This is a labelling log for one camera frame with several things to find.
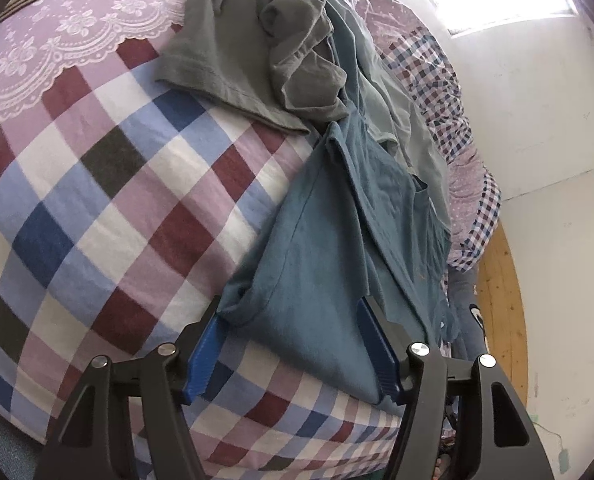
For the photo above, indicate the grey t-shirt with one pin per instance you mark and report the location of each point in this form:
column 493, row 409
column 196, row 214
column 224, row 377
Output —
column 227, row 50

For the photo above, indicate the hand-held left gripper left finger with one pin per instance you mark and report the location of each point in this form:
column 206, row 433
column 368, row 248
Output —
column 204, row 360

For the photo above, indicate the blue plush cushion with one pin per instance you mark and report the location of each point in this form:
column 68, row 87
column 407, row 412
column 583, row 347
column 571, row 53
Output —
column 469, row 310

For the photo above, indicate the teal blue t-shirt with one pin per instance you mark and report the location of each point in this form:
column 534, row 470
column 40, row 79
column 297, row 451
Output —
column 317, row 270

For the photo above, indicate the checked bed sheet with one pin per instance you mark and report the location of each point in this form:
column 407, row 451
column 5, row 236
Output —
column 102, row 185

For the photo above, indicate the light grey-green sweatshirt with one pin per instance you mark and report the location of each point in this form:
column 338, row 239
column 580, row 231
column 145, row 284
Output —
column 407, row 125

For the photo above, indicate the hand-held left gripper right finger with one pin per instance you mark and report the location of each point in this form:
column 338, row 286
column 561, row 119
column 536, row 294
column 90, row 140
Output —
column 382, row 360

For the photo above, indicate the wooden headboard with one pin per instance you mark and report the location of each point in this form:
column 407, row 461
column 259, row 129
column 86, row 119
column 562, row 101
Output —
column 502, row 310

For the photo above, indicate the checked purple duvet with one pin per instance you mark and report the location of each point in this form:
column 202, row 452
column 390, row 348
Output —
column 417, row 55

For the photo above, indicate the purple dotted checked pillow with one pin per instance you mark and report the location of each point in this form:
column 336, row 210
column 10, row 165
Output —
column 477, row 210

